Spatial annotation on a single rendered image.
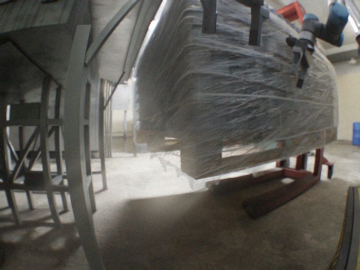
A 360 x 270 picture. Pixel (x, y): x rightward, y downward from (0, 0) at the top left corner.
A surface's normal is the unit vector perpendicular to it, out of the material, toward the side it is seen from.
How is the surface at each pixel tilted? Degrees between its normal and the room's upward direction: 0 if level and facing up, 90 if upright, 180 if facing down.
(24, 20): 90
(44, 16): 90
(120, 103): 90
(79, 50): 90
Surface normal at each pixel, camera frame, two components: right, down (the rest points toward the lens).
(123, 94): 0.39, 0.04
